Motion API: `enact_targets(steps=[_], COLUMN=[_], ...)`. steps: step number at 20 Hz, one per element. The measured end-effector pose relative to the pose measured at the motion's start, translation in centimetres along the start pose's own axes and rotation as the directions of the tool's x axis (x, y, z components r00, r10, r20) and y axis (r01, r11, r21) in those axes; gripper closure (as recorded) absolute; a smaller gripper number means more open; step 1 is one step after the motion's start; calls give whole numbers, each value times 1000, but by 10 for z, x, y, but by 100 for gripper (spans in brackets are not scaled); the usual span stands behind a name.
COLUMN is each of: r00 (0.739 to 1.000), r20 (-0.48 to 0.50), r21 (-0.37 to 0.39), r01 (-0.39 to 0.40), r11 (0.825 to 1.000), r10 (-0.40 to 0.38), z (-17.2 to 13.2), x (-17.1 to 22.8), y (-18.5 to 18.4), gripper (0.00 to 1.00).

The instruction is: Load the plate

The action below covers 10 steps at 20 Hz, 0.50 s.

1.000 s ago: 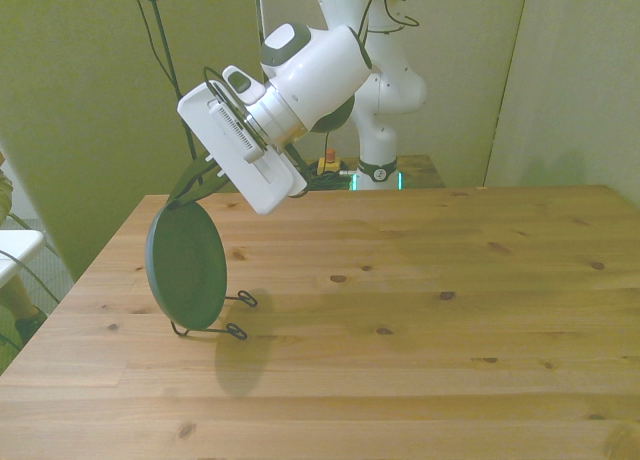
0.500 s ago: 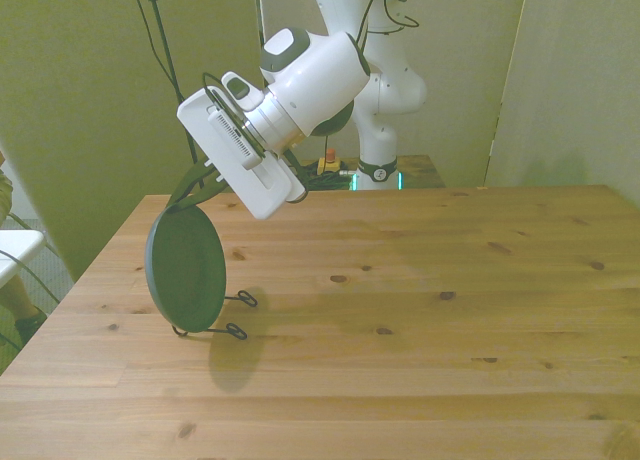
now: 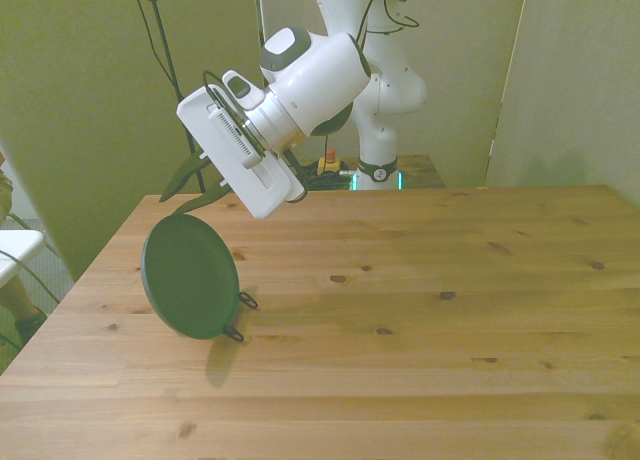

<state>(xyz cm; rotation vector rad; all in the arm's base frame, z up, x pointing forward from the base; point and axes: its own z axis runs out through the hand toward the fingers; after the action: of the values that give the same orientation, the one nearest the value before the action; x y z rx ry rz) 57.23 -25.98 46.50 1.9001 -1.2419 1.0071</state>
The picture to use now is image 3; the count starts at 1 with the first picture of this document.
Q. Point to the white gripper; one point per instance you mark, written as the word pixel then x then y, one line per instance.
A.
pixel 222 155

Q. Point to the blue-green round plate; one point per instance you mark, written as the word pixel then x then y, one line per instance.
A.
pixel 190 275

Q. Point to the dark robot base platform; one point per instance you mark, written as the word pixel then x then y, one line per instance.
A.
pixel 420 172

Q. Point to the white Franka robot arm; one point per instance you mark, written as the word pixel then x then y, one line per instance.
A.
pixel 325 75

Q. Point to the yellow emergency stop button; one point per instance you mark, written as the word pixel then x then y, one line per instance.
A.
pixel 330 162

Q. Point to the beige partition panel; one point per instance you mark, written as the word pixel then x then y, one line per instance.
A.
pixel 575 80
pixel 75 105

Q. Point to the black tripod pole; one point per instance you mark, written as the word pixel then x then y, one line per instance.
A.
pixel 165 35

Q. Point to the white ribbed wrist camera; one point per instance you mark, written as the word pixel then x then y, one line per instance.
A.
pixel 235 132

